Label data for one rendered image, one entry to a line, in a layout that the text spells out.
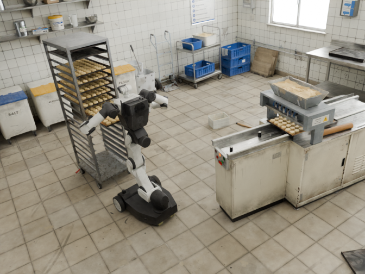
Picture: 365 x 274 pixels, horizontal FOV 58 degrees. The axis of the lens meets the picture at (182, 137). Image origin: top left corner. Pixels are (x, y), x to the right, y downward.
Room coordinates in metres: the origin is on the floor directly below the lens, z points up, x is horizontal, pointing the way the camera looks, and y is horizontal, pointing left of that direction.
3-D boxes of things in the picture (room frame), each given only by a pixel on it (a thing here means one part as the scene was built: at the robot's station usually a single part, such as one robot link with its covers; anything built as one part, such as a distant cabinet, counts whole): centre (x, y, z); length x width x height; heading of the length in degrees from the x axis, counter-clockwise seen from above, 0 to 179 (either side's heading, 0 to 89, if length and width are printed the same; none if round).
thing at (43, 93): (5.42, 2.26, 0.38); 0.64 x 0.54 x 0.77; 32
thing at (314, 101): (3.01, -1.17, 1.25); 0.56 x 0.29 x 0.14; 22
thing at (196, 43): (6.80, -0.36, 0.88); 0.40 x 0.30 x 0.16; 34
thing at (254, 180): (2.82, -0.70, 0.45); 0.70 x 0.34 x 0.90; 112
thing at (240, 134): (3.19, -1.22, 0.87); 2.01 x 0.03 x 0.07; 112
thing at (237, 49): (7.36, -1.36, 0.50); 0.60 x 0.40 x 0.20; 123
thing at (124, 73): (6.09, 1.14, 0.38); 0.64 x 0.54 x 0.77; 28
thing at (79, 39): (3.70, 1.09, 0.93); 0.64 x 0.51 x 1.78; 39
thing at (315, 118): (3.01, -1.17, 1.01); 0.72 x 0.33 x 0.34; 22
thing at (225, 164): (2.68, -0.37, 0.77); 0.24 x 0.04 x 0.14; 22
